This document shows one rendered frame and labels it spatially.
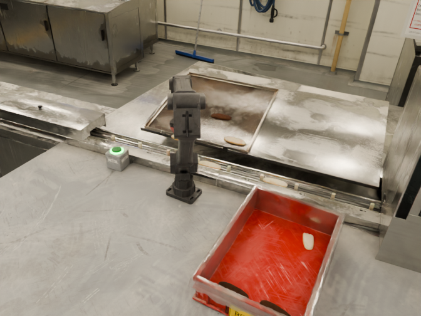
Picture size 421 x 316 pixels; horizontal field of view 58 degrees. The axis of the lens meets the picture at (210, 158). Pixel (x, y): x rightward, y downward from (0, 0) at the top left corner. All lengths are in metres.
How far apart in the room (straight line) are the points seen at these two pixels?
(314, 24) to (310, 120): 3.34
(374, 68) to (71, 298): 4.25
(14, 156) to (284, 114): 1.37
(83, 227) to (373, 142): 1.23
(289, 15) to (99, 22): 2.31
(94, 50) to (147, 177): 2.96
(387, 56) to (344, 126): 3.05
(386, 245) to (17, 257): 1.16
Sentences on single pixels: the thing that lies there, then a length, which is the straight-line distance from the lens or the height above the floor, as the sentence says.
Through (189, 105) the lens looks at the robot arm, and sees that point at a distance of 1.07.
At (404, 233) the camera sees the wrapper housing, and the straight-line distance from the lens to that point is 1.31.
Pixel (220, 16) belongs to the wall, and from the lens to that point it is 5.39.
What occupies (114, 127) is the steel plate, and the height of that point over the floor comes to 0.82.
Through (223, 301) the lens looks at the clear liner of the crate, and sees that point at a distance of 1.07.
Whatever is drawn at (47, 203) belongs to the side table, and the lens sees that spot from 1.53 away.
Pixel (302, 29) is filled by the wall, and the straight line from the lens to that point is 5.13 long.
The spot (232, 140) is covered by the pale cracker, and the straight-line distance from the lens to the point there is 1.66.
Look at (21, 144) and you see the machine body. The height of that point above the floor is 0.74.
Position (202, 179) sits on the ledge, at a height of 0.84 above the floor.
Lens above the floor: 1.77
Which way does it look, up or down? 34 degrees down
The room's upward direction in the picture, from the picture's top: 3 degrees clockwise
